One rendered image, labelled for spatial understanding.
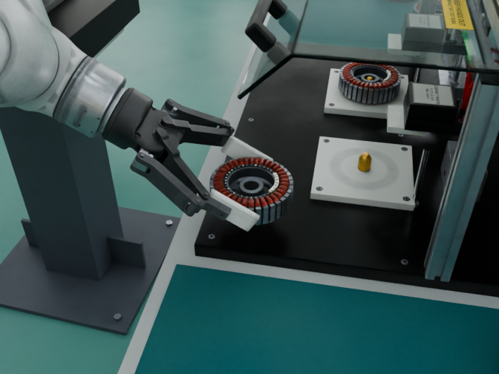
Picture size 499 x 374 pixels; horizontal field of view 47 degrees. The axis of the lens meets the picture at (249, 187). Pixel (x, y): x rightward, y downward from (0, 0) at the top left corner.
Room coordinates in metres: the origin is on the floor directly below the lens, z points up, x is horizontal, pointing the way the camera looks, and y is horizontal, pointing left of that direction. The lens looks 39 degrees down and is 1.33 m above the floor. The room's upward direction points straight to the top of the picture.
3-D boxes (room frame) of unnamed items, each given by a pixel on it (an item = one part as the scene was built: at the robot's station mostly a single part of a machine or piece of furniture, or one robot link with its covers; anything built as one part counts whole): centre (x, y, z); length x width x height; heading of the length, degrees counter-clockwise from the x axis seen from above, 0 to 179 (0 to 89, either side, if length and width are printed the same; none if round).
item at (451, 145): (0.68, -0.32, 0.80); 0.08 x 0.05 x 0.06; 169
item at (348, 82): (0.95, -0.22, 0.80); 0.11 x 0.11 x 0.04
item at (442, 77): (0.92, -0.36, 0.80); 0.08 x 0.05 x 0.06; 169
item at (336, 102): (0.95, -0.22, 0.78); 0.15 x 0.15 x 0.01; 79
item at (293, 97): (0.82, -0.21, 0.76); 0.64 x 0.47 x 0.02; 169
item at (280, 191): (0.60, 0.00, 0.83); 0.11 x 0.11 x 0.04
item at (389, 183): (0.71, -0.18, 0.78); 0.15 x 0.15 x 0.01; 79
